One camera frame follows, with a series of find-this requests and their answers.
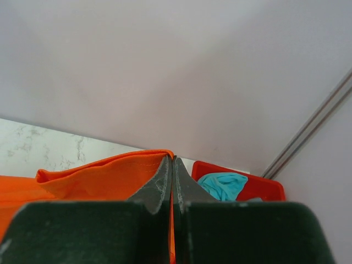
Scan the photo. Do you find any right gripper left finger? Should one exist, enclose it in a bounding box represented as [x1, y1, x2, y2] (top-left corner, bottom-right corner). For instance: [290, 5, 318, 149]
[128, 155, 172, 263]

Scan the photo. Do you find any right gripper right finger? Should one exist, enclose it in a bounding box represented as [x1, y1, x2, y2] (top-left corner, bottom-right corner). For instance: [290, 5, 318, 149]
[172, 157, 217, 263]

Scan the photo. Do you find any orange t shirt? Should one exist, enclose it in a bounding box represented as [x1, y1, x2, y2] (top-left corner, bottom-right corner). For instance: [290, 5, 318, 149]
[1, 150, 173, 263]

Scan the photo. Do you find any cyan t shirt in bin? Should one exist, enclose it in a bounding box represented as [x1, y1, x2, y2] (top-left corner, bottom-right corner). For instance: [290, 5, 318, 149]
[197, 172, 249, 202]

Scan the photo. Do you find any grey t shirt in bin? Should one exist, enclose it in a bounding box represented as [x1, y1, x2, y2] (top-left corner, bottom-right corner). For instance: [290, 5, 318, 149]
[248, 197, 263, 202]

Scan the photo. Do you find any red plastic bin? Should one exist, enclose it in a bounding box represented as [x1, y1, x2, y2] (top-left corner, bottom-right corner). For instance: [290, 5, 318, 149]
[191, 161, 286, 201]

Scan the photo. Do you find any right corner frame post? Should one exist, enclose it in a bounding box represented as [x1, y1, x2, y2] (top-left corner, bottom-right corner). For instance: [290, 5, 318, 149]
[261, 70, 351, 179]

